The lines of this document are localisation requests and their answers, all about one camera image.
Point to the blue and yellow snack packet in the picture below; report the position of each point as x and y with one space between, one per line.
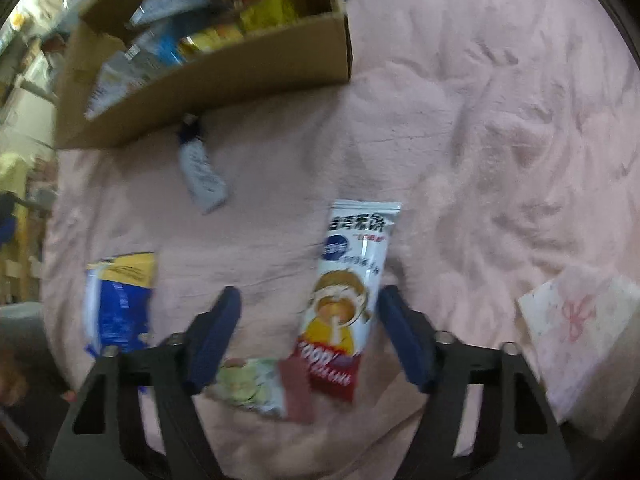
120 305

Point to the pale green cartoon snack packet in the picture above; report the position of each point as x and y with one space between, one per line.
247 385

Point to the pile of snack packets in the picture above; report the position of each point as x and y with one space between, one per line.
210 15

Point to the brown cardboard box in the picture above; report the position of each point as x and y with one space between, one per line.
240 75

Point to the white pink patterned box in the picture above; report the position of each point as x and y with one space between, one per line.
582 340

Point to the small maroon snack stick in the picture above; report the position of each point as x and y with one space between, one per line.
297 392

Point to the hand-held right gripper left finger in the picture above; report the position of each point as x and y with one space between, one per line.
217 335

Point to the pink blanket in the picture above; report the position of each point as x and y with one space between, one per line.
475 135

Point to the long white cake packet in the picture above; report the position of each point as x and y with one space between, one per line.
345 300

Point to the small grey white packet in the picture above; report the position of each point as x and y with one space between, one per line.
202 177

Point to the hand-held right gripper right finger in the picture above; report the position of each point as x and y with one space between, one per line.
400 340

